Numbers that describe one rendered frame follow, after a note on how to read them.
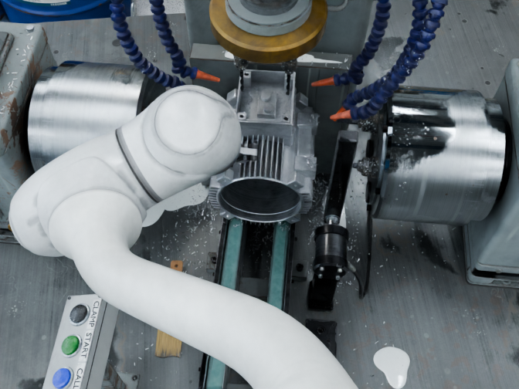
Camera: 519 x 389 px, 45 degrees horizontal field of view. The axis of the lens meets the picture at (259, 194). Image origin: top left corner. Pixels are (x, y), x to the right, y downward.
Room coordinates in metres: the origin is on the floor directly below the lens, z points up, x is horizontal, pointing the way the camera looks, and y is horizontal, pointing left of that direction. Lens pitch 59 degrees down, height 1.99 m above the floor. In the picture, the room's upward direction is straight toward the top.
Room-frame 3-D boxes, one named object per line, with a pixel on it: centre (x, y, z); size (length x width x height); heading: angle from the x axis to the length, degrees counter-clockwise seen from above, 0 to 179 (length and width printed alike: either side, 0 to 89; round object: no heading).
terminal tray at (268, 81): (0.72, -0.01, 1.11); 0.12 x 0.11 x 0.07; 176
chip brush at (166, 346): (0.46, 0.17, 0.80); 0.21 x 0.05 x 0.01; 179
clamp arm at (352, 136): (0.56, -0.13, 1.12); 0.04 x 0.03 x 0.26; 174
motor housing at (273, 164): (0.68, -0.01, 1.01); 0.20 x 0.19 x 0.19; 176
